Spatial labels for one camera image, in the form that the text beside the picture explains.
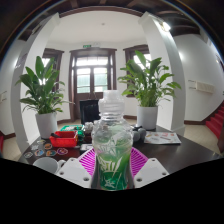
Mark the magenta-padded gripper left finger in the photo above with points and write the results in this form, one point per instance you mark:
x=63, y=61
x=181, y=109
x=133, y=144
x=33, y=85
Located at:
x=71, y=171

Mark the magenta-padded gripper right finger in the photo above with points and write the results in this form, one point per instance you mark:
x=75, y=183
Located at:
x=151, y=171

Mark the clear green-labelled drink bottle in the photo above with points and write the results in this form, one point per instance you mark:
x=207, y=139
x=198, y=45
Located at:
x=111, y=133

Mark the round pink printed sticker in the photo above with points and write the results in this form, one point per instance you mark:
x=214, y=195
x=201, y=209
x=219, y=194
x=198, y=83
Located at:
x=62, y=151

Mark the white cup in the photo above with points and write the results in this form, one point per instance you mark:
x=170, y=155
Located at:
x=46, y=164

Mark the round orange printed sticker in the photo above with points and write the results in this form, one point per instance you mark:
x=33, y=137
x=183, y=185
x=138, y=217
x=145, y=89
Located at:
x=47, y=145
x=50, y=153

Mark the red plastic basket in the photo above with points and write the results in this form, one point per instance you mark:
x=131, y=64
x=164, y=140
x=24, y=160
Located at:
x=63, y=139

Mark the printed magazine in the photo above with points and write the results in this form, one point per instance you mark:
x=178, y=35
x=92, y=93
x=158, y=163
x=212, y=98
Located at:
x=162, y=137

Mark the round blue printed sticker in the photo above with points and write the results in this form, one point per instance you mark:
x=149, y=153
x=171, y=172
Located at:
x=39, y=152

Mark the grey rounded object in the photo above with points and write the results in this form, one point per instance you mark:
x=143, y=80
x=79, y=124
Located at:
x=139, y=134

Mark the green box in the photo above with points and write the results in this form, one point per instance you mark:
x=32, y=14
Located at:
x=71, y=127

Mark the round pale printed sticker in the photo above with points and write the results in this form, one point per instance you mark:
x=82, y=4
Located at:
x=28, y=154

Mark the red carpeted staircase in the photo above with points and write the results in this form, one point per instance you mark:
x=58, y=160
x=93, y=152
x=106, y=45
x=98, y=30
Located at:
x=216, y=121

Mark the leafy plant in white pot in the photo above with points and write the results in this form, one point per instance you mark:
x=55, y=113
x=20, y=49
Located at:
x=148, y=83
x=41, y=90

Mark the dark wooden glazed door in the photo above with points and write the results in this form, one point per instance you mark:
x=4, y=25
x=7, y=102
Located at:
x=91, y=76

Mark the dark-framed window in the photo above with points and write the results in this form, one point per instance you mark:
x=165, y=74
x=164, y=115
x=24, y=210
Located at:
x=53, y=60
x=135, y=55

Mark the purple column sign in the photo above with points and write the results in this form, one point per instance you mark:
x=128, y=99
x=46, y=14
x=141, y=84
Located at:
x=21, y=60

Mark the green exit sign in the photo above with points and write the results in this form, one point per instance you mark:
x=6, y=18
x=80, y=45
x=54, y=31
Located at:
x=86, y=46

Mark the white wall radiator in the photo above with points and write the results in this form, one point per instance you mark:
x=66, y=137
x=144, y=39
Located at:
x=2, y=96
x=201, y=86

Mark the white wall lamp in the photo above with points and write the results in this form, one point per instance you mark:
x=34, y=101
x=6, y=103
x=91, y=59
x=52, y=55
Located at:
x=165, y=26

